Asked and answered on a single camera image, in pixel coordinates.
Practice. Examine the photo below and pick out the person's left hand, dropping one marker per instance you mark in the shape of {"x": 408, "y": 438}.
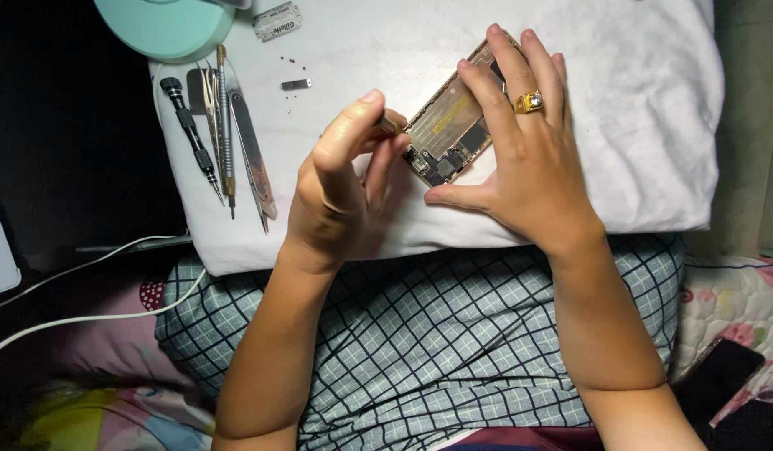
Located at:
{"x": 327, "y": 188}

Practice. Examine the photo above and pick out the person's right hand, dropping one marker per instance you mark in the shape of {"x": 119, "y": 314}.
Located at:
{"x": 537, "y": 175}

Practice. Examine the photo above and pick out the small metal screwdriver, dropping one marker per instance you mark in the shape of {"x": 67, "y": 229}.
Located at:
{"x": 389, "y": 125}

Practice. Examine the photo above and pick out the gold phone chassis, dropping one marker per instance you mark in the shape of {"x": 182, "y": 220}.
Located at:
{"x": 449, "y": 119}

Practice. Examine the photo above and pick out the flat metal pry tool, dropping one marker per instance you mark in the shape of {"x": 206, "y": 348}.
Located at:
{"x": 252, "y": 150}

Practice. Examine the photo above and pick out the white towel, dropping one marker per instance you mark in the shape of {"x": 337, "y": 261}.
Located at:
{"x": 643, "y": 125}

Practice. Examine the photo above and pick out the silver gold-tipped screwdriver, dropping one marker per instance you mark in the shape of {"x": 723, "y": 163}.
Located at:
{"x": 225, "y": 125}

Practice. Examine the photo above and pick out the steel tweezers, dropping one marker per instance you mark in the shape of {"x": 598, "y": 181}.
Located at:
{"x": 211, "y": 106}

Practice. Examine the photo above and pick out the black precision screwdriver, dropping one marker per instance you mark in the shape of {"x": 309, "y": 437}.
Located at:
{"x": 189, "y": 125}

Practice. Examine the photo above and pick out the grey checkered pillow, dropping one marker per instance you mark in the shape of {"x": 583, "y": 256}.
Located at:
{"x": 455, "y": 326}

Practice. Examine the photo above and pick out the razor blade packet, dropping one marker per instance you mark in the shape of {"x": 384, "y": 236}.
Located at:
{"x": 277, "y": 21}

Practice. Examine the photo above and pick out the floral quilt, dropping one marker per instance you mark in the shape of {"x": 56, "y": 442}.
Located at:
{"x": 725, "y": 300}

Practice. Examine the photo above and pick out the mint green lamp base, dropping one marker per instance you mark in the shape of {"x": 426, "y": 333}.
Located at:
{"x": 164, "y": 25}

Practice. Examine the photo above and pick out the dark red garment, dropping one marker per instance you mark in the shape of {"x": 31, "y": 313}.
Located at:
{"x": 518, "y": 438}

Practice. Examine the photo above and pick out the black laptop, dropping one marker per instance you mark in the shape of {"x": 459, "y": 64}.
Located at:
{"x": 67, "y": 138}

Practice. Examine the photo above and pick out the black smartphone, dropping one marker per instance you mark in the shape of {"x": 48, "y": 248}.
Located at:
{"x": 718, "y": 376}

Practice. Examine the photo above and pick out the colourful pink blanket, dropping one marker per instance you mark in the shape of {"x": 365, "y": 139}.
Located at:
{"x": 111, "y": 413}

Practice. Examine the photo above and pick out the small metal bracket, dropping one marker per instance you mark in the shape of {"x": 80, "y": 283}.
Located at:
{"x": 296, "y": 84}

